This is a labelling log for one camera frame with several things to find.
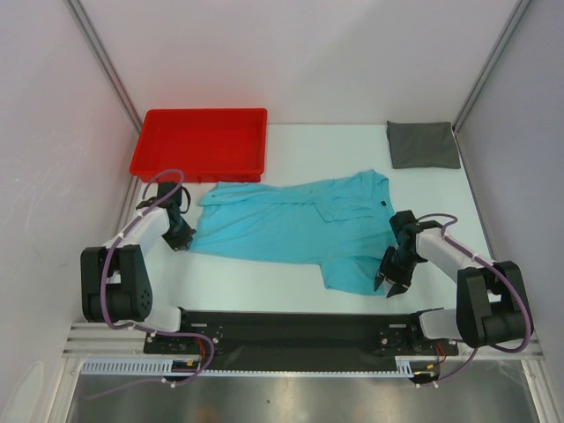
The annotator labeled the light blue t-shirt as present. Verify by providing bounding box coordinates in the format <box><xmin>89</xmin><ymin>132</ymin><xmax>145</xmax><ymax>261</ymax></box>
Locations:
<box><xmin>190</xmin><ymin>170</ymin><xmax>395</xmax><ymax>295</ymax></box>

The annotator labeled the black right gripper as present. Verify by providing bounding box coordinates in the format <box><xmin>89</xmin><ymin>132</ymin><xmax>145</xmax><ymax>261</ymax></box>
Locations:
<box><xmin>374</xmin><ymin>245</ymin><xmax>421</xmax><ymax>297</ymax></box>

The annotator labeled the folded grey t-shirt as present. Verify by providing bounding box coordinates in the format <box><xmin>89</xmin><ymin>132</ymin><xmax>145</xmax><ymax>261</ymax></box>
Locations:
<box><xmin>386</xmin><ymin>121</ymin><xmax>461</xmax><ymax>169</ymax></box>

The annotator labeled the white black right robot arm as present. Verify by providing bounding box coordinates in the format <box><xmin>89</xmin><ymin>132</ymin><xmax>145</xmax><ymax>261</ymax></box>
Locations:
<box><xmin>375</xmin><ymin>211</ymin><xmax>534</xmax><ymax>353</ymax></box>

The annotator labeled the aluminium corner post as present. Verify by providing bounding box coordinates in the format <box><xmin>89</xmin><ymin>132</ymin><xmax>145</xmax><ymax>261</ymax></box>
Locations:
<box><xmin>451</xmin><ymin>0</ymin><xmax>535</xmax><ymax>135</ymax></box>
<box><xmin>63</xmin><ymin>0</ymin><xmax>143</xmax><ymax>134</ymax></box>

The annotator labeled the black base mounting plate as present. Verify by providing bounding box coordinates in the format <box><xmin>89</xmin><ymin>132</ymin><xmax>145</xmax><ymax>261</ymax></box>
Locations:
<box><xmin>144</xmin><ymin>309</ymin><xmax>459</xmax><ymax>374</ymax></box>

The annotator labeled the white slotted cable duct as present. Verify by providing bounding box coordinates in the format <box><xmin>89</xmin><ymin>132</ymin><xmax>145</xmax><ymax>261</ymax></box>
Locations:
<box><xmin>80</xmin><ymin>358</ymin><xmax>437</xmax><ymax>378</ymax></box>

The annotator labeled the right aluminium corner post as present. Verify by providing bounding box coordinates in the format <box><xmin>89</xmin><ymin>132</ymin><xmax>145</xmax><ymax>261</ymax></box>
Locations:
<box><xmin>451</xmin><ymin>0</ymin><xmax>535</xmax><ymax>135</ymax></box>

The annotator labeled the red plastic tray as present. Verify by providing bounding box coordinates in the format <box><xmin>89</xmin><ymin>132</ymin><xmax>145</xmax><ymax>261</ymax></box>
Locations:
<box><xmin>130</xmin><ymin>108</ymin><xmax>268</xmax><ymax>183</ymax></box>

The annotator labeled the left aluminium corner post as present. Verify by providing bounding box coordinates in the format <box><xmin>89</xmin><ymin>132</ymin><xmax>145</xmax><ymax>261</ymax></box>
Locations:
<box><xmin>63</xmin><ymin>0</ymin><xmax>143</xmax><ymax>134</ymax></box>

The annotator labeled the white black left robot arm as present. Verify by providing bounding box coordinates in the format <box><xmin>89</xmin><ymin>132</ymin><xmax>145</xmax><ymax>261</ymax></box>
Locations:
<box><xmin>80</xmin><ymin>182</ymin><xmax>196</xmax><ymax>353</ymax></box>

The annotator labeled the aluminium front frame rail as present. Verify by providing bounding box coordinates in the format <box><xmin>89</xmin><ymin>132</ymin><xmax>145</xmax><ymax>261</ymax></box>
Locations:
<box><xmin>63</xmin><ymin>323</ymin><xmax>545</xmax><ymax>360</ymax></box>

